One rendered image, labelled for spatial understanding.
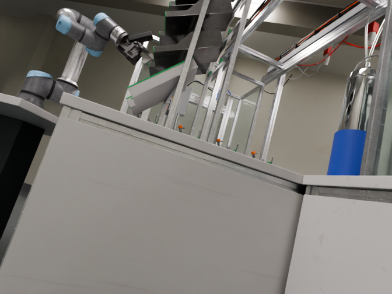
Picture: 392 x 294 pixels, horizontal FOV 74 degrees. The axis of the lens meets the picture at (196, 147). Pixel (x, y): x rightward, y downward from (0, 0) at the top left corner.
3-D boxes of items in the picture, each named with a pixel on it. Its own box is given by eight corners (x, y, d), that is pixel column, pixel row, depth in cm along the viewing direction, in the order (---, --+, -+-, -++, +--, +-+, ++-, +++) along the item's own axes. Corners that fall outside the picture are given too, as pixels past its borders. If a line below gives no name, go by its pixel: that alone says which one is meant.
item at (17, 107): (-133, 67, 100) (-129, 61, 101) (35, 132, 187) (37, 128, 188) (18, 105, 88) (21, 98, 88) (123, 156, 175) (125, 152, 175)
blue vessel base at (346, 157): (345, 194, 96) (357, 126, 101) (314, 192, 110) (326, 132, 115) (377, 205, 99) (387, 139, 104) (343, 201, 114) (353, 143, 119)
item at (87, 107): (58, 102, 64) (63, 91, 64) (98, 152, 206) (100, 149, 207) (447, 233, 99) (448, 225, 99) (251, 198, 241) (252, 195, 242)
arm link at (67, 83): (43, 99, 150) (76, 16, 157) (69, 109, 160) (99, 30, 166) (46, 98, 141) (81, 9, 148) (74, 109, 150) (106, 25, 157)
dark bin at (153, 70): (149, 67, 115) (146, 51, 116) (150, 79, 127) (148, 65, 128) (210, 62, 119) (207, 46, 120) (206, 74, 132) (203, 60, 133)
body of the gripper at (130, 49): (135, 66, 126) (116, 50, 126) (147, 55, 128) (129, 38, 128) (133, 59, 119) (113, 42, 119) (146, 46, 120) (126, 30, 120)
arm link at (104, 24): (98, 28, 129) (107, 12, 126) (115, 42, 129) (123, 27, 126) (88, 25, 122) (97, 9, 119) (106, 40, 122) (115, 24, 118)
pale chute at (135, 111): (130, 107, 110) (125, 98, 111) (133, 115, 123) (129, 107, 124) (188, 80, 116) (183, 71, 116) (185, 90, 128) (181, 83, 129)
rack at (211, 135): (158, 138, 91) (216, -47, 105) (146, 148, 126) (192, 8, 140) (212, 156, 96) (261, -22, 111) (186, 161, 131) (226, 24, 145)
